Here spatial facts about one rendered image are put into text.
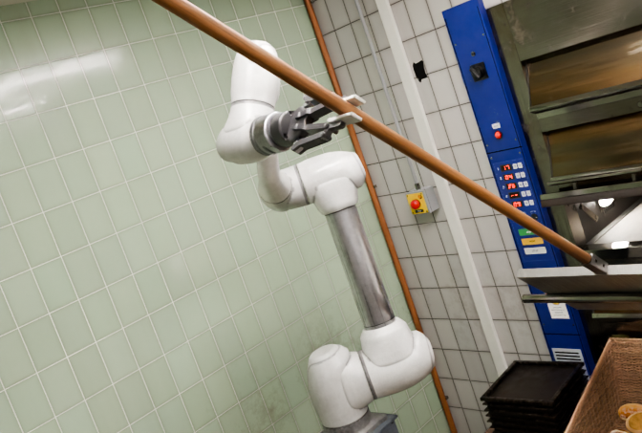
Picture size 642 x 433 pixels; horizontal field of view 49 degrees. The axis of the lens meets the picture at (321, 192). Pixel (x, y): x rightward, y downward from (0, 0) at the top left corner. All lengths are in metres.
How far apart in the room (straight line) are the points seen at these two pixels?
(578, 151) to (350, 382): 1.11
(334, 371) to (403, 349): 0.22
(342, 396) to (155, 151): 1.07
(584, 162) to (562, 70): 0.32
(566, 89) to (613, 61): 0.18
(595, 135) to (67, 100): 1.76
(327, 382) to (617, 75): 1.31
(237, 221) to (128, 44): 0.75
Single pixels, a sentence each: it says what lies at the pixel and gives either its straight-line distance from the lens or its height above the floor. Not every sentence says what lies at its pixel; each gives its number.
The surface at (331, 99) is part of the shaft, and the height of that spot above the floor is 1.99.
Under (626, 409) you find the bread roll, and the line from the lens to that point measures 2.73.
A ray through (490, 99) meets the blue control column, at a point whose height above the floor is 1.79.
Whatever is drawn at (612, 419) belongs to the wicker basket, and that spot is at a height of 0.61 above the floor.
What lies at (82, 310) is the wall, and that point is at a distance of 2.40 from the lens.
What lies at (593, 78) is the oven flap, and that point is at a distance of 2.45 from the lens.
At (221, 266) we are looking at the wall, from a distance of 2.63.
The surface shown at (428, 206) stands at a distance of 2.89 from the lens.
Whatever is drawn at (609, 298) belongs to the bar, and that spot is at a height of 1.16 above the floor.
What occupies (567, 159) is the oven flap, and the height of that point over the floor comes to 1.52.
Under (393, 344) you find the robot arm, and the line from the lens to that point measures 2.14.
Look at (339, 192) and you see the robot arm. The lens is 2.08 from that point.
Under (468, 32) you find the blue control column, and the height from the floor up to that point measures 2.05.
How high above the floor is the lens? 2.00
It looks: 7 degrees down
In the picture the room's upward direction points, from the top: 19 degrees counter-clockwise
